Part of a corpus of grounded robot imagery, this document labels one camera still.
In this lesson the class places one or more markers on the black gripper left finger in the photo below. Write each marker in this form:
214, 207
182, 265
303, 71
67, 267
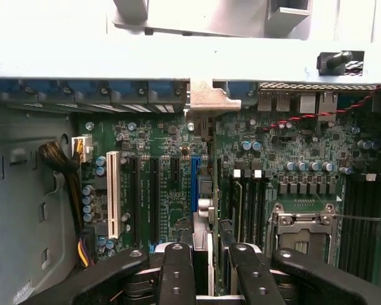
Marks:
174, 279

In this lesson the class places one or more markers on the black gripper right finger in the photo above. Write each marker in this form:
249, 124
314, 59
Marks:
254, 279

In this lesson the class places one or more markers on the metal CPU socket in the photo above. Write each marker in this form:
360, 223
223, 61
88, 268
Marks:
304, 222

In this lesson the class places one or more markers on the long black expansion slot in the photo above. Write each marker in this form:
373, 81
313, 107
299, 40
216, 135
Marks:
219, 168
155, 197
135, 197

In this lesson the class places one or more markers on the blue expansion slot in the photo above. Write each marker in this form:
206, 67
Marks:
195, 178

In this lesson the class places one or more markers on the white expansion slot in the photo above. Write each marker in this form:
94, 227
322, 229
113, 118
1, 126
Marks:
113, 190

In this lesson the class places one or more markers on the short black expansion slot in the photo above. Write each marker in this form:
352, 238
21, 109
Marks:
175, 170

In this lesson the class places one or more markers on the thin socket locking lever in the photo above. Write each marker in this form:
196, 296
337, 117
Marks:
368, 218

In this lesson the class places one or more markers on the green motherboard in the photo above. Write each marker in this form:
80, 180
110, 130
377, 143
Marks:
165, 139

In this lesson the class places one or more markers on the white power connector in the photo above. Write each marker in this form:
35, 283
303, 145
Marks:
87, 149

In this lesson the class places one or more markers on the open black PC case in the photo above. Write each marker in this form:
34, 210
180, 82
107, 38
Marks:
177, 60

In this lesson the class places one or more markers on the black case lock knob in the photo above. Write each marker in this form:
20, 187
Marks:
335, 62

